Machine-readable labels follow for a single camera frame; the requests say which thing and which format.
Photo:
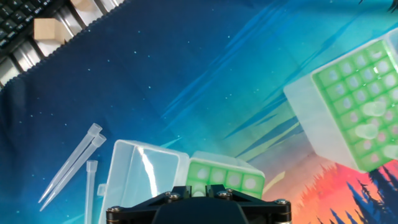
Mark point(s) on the printed sunset landscape cloth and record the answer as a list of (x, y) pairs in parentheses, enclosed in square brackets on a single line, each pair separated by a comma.
[(155, 77)]

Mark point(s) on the clear box green tip rack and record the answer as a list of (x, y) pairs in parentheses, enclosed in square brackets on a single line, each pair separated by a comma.
[(311, 124), (140, 174)]

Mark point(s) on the black computer keyboard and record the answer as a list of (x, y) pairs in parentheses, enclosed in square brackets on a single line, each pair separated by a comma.
[(12, 18)]

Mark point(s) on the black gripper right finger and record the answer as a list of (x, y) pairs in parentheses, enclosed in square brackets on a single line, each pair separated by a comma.
[(264, 211)]

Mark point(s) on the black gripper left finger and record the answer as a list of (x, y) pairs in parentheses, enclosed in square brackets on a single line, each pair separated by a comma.
[(140, 211)]

